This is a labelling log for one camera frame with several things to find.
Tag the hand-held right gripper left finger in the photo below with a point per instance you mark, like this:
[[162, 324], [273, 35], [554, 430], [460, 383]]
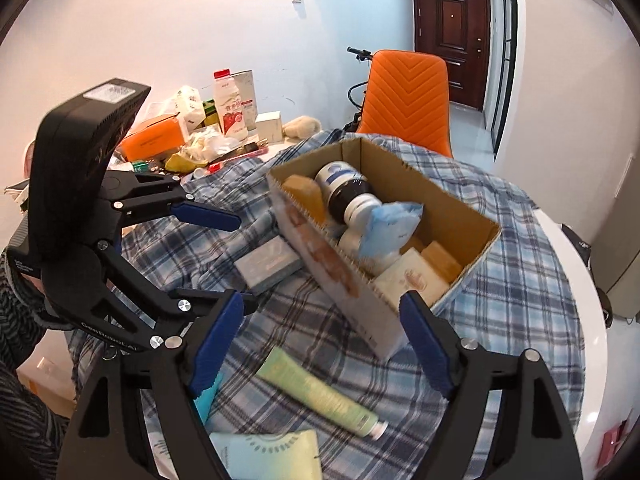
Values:
[[215, 345]]

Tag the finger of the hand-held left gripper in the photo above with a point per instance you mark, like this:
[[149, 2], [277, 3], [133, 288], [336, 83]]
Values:
[[210, 217], [185, 305]]

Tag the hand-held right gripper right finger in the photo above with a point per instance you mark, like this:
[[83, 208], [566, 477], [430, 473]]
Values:
[[425, 345]]

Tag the cardboard box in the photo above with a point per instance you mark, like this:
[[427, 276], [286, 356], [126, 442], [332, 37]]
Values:
[[345, 280]]

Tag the green tube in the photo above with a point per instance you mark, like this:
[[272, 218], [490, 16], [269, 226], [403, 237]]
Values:
[[310, 390]]

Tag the teal yellow tube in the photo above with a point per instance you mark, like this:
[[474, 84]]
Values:
[[270, 455]]

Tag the person's left forearm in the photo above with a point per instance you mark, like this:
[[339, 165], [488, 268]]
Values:
[[25, 410]]

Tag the pink bag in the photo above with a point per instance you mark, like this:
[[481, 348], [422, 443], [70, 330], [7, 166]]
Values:
[[29, 160]]

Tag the yellow bag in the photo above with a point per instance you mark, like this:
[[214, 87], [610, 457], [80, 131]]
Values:
[[182, 164]]

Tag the cream box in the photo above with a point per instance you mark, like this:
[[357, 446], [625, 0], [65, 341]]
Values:
[[410, 275]]

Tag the crumpled plastic bag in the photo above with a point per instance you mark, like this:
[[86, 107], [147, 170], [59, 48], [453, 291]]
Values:
[[210, 145]]

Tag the grey box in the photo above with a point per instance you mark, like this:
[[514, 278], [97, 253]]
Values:
[[267, 262]]

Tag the red black packet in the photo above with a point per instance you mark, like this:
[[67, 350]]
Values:
[[245, 150]]

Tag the orange box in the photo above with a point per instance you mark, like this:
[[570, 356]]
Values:
[[150, 140]]

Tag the blue plaid cloth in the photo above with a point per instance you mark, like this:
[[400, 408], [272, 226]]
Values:
[[500, 310]]

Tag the tan box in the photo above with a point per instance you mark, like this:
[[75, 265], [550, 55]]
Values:
[[442, 260]]

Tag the tan soap bar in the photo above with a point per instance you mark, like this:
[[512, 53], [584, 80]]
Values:
[[307, 195]]

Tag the green carton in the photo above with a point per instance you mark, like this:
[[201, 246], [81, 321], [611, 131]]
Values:
[[211, 114]]

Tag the small white box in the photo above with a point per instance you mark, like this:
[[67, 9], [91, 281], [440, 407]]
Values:
[[269, 127]]

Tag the red-cap drink bottle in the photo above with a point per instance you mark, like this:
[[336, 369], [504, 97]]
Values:
[[232, 110]]

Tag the white snack packet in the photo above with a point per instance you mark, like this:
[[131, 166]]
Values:
[[187, 107]]

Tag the light blue packet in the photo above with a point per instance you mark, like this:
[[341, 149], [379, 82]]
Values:
[[390, 227]]

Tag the cream fluffy item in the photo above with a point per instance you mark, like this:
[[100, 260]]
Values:
[[302, 127]]

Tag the dark jar white lid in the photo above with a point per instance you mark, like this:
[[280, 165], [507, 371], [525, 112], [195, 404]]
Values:
[[350, 195]]

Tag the pink box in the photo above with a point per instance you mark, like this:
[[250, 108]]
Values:
[[615, 440]]

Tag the black bicycle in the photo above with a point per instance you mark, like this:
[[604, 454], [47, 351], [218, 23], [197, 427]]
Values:
[[359, 52]]

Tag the orange chair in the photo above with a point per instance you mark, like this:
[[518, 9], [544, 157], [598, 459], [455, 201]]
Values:
[[405, 100]]

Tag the black framed glass door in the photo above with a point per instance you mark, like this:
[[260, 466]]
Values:
[[504, 60]]

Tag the brown door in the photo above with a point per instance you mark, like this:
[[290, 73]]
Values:
[[460, 20]]

